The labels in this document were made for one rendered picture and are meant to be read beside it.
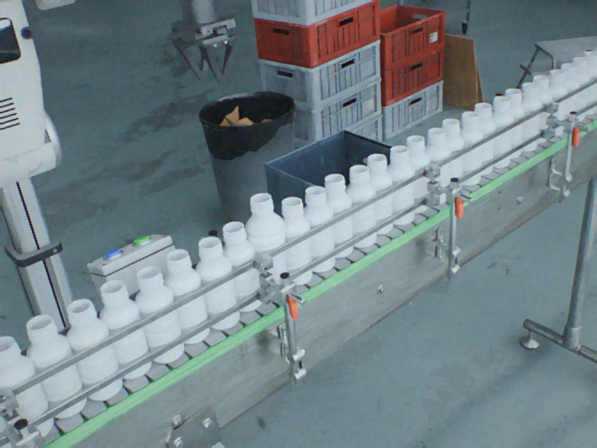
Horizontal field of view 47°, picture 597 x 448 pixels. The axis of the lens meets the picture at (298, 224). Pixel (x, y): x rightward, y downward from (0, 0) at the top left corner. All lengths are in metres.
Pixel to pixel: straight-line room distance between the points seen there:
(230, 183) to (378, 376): 1.17
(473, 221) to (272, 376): 0.62
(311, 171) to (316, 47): 1.64
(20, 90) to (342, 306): 0.79
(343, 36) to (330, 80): 0.24
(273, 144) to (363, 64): 1.04
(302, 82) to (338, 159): 1.60
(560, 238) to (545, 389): 1.01
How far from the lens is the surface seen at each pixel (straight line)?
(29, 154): 1.58
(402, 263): 1.45
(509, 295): 2.97
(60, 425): 1.12
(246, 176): 3.12
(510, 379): 2.58
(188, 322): 1.16
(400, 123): 4.41
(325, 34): 3.62
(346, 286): 1.34
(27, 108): 1.55
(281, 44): 3.69
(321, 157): 2.02
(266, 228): 1.18
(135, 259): 1.24
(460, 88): 4.76
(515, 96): 1.70
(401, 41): 4.24
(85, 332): 1.06
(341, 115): 3.84
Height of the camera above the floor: 1.75
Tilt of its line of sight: 30 degrees down
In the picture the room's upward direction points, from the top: 5 degrees counter-clockwise
